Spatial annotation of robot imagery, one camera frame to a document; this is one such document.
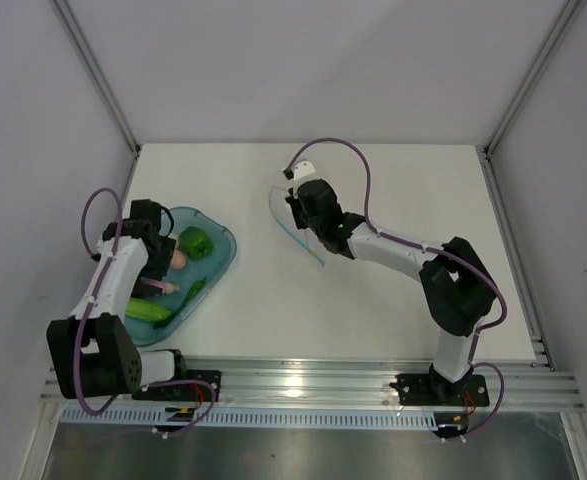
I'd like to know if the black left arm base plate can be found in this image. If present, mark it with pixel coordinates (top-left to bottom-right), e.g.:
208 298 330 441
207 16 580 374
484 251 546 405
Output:
132 370 222 403

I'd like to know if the green bell pepper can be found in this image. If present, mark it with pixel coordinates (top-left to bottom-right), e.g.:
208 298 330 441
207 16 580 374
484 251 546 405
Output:
178 226 214 261

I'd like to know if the teal plastic tray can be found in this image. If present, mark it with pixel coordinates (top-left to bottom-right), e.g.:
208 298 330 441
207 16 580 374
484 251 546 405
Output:
124 206 237 347

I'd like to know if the clear zip top bag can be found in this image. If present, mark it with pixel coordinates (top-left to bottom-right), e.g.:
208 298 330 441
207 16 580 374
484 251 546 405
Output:
268 185 326 267

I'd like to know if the green cucumber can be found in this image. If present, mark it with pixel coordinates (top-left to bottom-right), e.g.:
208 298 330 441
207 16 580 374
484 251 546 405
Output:
125 298 172 323

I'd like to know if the right aluminium frame post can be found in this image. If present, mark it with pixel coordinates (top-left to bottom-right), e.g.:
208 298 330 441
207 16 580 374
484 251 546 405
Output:
483 0 587 161

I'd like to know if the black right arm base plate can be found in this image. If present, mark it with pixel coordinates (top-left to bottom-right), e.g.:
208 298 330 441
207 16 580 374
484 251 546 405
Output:
389 373 490 407

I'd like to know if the pink egg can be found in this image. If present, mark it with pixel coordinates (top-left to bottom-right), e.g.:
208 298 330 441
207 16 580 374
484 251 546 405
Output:
170 250 187 270

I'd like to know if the left aluminium frame post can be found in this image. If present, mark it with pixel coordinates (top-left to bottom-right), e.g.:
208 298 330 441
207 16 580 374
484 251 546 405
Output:
49 0 141 156

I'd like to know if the aluminium frame post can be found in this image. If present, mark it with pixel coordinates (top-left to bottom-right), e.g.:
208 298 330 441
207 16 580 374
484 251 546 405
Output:
483 0 587 161
49 0 141 156

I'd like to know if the white slotted cable duct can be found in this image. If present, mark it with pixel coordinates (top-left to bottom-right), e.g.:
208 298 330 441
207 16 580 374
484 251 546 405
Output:
60 405 438 431

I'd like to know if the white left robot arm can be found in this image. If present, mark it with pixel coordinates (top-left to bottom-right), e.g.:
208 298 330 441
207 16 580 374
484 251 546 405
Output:
46 200 190 400

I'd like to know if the green chili pepper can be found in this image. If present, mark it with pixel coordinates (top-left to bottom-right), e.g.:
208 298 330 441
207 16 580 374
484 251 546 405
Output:
153 278 206 329

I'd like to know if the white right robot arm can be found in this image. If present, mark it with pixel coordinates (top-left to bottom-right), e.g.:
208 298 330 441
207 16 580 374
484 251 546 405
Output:
285 179 500 405

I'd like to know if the aluminium table edge rail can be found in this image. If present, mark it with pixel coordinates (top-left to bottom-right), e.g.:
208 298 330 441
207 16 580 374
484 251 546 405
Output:
40 355 587 414

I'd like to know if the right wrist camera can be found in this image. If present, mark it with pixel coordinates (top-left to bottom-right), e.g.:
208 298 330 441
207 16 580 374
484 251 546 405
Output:
283 159 317 182

